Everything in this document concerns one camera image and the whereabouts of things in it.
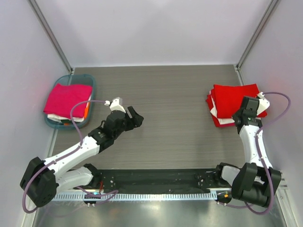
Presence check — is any folded red t-shirt in stack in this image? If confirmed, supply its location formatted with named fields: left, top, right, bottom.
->
left=205, top=90, right=235, bottom=128

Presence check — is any left aluminium frame post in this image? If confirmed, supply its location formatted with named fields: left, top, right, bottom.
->
left=28, top=0, right=73, bottom=74

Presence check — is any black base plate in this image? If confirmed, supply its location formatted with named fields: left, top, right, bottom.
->
left=78, top=168, right=237, bottom=192

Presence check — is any slotted cable duct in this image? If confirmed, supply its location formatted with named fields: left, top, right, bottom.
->
left=52, top=191, right=217, bottom=202

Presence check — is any folded pink t-shirt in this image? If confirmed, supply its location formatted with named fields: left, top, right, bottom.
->
left=43, top=83, right=93, bottom=119

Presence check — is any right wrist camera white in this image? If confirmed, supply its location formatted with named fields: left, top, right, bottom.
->
left=256, top=92, right=270, bottom=117

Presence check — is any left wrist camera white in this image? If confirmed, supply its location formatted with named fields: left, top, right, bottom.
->
left=104, top=97, right=126, bottom=113

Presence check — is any red t-shirt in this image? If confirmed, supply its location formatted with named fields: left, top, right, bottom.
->
left=205, top=90, right=235, bottom=128
left=210, top=84, right=260, bottom=119

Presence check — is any orange t-shirt in basket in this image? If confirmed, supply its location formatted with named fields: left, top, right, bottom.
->
left=83, top=103, right=90, bottom=119

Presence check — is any aluminium frame post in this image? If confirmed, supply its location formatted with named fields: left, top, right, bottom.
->
left=28, top=0, right=73, bottom=74
left=234, top=0, right=280, bottom=71

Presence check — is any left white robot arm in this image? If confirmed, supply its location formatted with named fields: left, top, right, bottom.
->
left=20, top=106, right=144, bottom=209

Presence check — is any right aluminium frame post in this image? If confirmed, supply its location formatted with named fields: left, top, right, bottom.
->
left=234, top=0, right=280, bottom=71

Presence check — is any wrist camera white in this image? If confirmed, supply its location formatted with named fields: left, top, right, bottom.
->
left=256, top=92, right=270, bottom=117
left=104, top=97, right=126, bottom=113

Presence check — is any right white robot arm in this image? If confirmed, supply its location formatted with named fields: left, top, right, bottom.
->
left=214, top=93, right=282, bottom=208

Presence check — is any folded white t-shirt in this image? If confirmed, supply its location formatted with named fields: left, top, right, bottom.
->
left=210, top=96, right=234, bottom=125

